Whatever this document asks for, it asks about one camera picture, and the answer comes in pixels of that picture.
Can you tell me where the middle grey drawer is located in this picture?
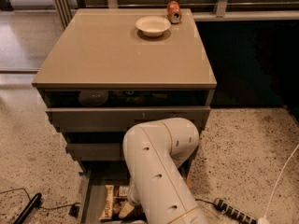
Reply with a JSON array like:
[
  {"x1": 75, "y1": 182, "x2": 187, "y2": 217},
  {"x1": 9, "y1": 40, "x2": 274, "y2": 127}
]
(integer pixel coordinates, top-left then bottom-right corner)
[{"x1": 66, "y1": 143, "x2": 123, "y2": 161}]

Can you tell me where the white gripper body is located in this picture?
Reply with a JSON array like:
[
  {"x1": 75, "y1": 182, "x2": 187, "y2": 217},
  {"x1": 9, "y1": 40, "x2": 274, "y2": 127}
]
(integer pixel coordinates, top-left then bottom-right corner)
[{"x1": 127, "y1": 184, "x2": 140, "y2": 206}]

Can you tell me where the orange soda can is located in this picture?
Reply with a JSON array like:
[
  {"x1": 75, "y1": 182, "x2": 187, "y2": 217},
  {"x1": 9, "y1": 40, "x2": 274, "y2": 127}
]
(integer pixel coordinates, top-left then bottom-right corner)
[{"x1": 167, "y1": 1, "x2": 181, "y2": 24}]

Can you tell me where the tan drawer cabinet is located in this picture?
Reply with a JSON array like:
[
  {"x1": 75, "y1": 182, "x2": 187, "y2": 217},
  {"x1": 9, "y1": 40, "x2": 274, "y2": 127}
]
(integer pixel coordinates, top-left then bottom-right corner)
[{"x1": 31, "y1": 7, "x2": 218, "y2": 224}]

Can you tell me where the grey drawer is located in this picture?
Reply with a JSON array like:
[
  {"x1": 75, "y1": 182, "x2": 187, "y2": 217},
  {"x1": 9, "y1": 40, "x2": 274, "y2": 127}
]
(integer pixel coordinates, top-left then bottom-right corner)
[
  {"x1": 77, "y1": 166, "x2": 193, "y2": 224},
  {"x1": 46, "y1": 106, "x2": 210, "y2": 133},
  {"x1": 66, "y1": 143, "x2": 123, "y2": 161}
]

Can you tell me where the white cable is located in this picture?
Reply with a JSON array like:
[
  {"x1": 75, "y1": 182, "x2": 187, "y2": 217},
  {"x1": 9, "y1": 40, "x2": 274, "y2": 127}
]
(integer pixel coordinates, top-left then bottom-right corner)
[{"x1": 257, "y1": 144, "x2": 299, "y2": 224}]

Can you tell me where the top grey drawer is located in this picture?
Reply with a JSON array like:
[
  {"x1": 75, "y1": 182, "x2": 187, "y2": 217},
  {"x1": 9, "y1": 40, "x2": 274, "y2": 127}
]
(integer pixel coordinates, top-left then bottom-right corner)
[{"x1": 46, "y1": 106, "x2": 210, "y2": 133}]

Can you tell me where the black bar on floor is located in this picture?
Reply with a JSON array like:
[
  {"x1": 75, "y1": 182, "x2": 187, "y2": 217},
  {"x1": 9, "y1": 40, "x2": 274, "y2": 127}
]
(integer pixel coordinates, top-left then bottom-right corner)
[{"x1": 13, "y1": 192, "x2": 42, "y2": 224}]

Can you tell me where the black power adapter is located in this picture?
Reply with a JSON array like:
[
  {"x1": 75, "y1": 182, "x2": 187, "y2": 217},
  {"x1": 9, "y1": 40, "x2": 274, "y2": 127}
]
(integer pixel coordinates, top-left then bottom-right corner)
[{"x1": 69, "y1": 203, "x2": 80, "y2": 218}]

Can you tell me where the grey bowl in drawer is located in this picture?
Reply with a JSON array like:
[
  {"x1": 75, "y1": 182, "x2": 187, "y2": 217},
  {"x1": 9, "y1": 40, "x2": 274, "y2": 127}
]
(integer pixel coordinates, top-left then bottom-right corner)
[{"x1": 78, "y1": 90, "x2": 108, "y2": 106}]

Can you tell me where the bottom grey drawer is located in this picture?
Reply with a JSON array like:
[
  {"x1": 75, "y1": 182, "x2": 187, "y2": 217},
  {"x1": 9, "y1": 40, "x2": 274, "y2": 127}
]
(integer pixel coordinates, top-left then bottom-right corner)
[{"x1": 77, "y1": 166, "x2": 193, "y2": 224}]

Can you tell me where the black floor cable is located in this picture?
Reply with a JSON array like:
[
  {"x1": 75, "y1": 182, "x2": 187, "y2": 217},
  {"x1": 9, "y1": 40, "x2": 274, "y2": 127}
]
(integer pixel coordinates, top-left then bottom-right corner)
[{"x1": 0, "y1": 188, "x2": 76, "y2": 211}]

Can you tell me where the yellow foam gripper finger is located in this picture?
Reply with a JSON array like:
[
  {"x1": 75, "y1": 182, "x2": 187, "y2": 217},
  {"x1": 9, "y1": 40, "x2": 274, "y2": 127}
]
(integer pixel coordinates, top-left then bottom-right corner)
[{"x1": 119, "y1": 202, "x2": 135, "y2": 219}]

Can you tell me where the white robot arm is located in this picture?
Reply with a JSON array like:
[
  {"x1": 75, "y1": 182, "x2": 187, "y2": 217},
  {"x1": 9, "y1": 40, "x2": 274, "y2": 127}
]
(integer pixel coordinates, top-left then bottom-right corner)
[{"x1": 123, "y1": 118, "x2": 208, "y2": 224}]

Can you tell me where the brown chip bag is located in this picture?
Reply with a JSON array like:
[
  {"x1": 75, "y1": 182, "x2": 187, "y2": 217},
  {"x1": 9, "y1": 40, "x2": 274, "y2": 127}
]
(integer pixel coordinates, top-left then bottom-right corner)
[{"x1": 98, "y1": 184, "x2": 146, "y2": 221}]

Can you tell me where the black power strip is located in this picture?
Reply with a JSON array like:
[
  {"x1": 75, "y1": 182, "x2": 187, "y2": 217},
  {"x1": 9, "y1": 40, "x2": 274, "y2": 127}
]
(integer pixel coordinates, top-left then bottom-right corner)
[{"x1": 214, "y1": 198, "x2": 257, "y2": 224}]

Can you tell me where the white bowl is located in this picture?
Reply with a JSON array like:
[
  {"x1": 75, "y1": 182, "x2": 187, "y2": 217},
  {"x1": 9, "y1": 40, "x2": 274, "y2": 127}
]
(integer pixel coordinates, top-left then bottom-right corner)
[{"x1": 135, "y1": 16, "x2": 171, "y2": 37}]

